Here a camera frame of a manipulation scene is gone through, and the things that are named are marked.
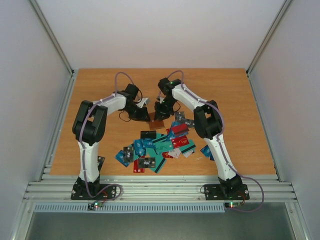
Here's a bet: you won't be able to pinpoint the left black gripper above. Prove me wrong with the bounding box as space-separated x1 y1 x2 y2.
125 103 151 122

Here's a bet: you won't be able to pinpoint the brown leather card holder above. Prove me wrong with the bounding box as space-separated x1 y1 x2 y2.
148 120 165 131

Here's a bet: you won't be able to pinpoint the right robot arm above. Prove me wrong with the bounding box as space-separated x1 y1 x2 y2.
154 78 239 198

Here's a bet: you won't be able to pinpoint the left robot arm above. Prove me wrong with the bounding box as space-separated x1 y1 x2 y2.
72 83 150 199

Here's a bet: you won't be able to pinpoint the black card top upper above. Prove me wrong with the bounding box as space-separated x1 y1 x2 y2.
174 111 185 122

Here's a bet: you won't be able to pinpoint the black plain card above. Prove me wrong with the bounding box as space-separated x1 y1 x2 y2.
140 130 157 139

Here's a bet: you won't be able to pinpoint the dark red card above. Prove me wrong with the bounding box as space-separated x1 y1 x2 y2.
170 123 189 137

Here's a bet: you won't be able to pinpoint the black VIP card top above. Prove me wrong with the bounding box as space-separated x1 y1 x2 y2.
180 118 195 129

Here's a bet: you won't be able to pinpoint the black vip card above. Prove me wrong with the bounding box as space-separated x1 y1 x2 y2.
137 157 156 169
123 146 135 163
180 118 195 129
97 156 105 172

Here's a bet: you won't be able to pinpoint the teal card pile bottom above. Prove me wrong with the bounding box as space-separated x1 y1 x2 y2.
145 133 196 159

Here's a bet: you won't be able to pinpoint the blue card pile centre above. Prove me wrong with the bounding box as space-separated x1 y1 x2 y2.
133 139 146 156

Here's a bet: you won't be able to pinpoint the red gold VIP card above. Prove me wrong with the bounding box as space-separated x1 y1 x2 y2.
171 135 189 149

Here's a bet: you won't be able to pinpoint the blue card left edge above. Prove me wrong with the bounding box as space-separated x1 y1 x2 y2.
115 150 130 167

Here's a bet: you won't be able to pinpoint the black VIP card bottom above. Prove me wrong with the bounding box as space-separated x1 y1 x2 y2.
137 157 156 169

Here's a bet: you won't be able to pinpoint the black VIP card far left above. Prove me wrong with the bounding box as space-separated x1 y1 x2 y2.
97 156 105 172

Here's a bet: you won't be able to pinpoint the blue card right upper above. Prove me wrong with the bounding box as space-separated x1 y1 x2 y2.
200 145 214 161

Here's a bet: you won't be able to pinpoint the left controller board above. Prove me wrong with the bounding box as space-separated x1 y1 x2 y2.
87 202 104 211

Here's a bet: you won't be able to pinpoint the controller board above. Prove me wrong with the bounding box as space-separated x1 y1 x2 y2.
224 201 244 209
87 202 104 211

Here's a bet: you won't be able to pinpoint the right controller board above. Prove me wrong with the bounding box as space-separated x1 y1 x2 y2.
224 201 244 209

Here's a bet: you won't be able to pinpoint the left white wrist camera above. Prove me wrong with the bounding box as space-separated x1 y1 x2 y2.
136 97 150 108

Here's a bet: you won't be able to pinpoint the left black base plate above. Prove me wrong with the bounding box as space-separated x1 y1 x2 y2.
70 177 117 201

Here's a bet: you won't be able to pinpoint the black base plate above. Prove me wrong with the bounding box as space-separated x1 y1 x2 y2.
201 184 250 201
70 177 117 201

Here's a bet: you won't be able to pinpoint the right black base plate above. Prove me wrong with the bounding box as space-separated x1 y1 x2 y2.
201 184 250 201

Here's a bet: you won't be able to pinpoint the grey slotted cable duct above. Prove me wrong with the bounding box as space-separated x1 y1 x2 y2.
33 202 225 214

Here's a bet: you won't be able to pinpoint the aluminium frame rails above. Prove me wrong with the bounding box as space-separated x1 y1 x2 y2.
23 174 297 203

